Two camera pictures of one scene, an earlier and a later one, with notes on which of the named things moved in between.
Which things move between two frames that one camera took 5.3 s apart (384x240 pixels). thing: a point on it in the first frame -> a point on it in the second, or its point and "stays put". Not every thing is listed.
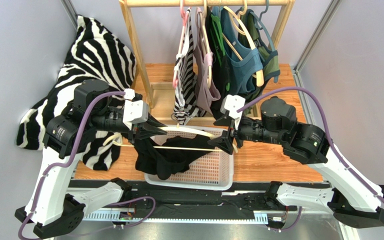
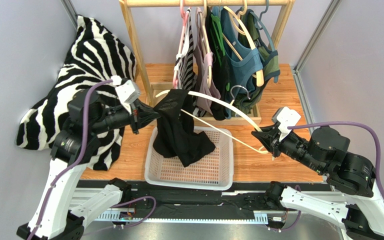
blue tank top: x=243 y=60 stays put
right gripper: x=233 y=133 -> x=275 y=142
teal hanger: x=258 y=18 stays put
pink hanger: x=185 y=16 stays put
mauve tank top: x=207 y=91 stays put
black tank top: x=165 y=161 -> x=175 y=134
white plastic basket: x=213 y=171 stays put
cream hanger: x=172 y=129 -> x=230 y=106
